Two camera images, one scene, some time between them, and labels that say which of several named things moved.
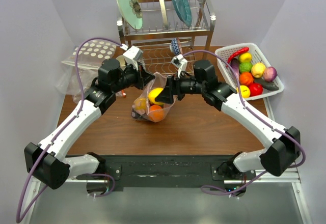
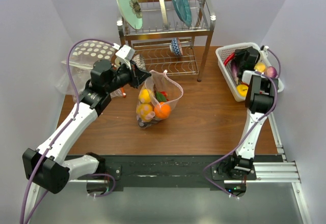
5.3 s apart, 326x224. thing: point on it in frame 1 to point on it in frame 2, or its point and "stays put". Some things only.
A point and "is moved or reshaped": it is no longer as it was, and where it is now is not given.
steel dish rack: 154,43 stays put
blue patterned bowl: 175,46 stays put
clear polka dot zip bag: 146,107 is moved or reshaped
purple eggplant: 235,66 stays put
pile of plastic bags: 91,53 stays put
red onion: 270,74 stays put
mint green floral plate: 129,4 stays put
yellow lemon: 153,93 to 145,95
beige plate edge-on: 162,4 stays put
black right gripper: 173,87 to 238,53
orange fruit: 156,113 is moved or reshaped
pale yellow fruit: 257,70 stays put
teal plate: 181,3 stays put
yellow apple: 140,104 to 142,110
